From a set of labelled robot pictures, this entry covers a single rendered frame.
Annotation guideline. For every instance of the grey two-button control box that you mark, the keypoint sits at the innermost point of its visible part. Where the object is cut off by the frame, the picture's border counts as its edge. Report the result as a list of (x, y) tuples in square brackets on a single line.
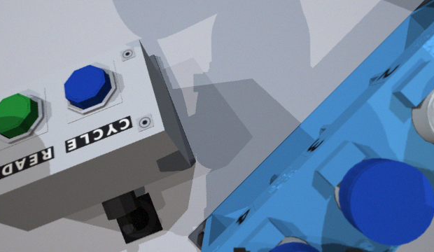
[(87, 134)]

